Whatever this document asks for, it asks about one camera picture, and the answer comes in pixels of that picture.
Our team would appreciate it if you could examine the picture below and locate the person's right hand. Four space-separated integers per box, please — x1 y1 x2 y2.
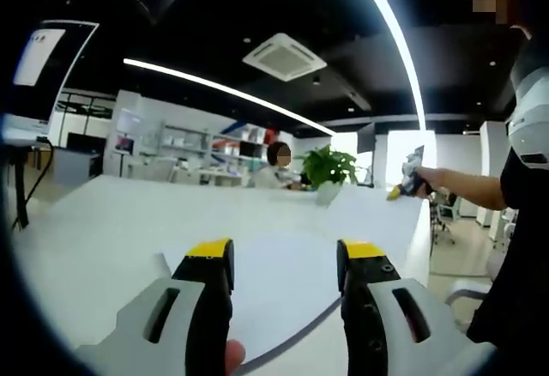
415 167 450 200

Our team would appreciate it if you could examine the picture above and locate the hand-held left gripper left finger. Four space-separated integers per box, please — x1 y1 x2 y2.
75 237 236 376

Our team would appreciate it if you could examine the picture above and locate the green leafy plant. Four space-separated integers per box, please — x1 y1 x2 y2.
295 143 359 191

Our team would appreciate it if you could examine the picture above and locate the computer monitor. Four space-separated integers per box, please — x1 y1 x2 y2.
8 19 100 124

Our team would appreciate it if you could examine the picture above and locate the white plant pot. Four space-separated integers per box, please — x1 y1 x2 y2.
315 180 344 206

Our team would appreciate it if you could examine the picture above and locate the dark wide display panel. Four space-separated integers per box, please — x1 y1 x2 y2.
66 132 107 154

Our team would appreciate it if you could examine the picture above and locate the ceiling air conditioner unit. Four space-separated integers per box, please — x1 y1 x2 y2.
242 32 327 82

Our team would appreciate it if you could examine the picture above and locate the single white paper sheet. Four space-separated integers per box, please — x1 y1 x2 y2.
322 185 425 268

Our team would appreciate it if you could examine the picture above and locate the wall mounted display screen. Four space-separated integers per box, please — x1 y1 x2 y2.
116 109 142 133

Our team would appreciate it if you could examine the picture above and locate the black hanging display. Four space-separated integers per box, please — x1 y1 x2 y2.
356 122 377 154

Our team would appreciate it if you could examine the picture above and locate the white chest-worn device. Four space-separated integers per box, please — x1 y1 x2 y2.
508 64 549 169

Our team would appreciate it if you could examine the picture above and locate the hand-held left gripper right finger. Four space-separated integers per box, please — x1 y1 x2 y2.
336 238 494 376

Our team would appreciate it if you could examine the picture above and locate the small kiosk screen on stand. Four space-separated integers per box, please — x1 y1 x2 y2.
114 135 136 155

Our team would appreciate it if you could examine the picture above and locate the white paper document stack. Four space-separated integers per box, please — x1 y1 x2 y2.
154 232 344 373

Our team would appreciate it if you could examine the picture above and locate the white wall shelving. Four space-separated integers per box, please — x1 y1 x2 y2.
158 120 297 175

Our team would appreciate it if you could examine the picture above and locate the person's left hand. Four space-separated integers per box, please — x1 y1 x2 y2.
225 339 247 373

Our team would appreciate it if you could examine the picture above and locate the rolling monitor stand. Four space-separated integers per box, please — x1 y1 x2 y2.
0 113 55 231

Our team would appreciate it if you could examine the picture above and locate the ceiling light strip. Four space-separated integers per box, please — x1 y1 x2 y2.
123 58 338 136
347 0 429 133

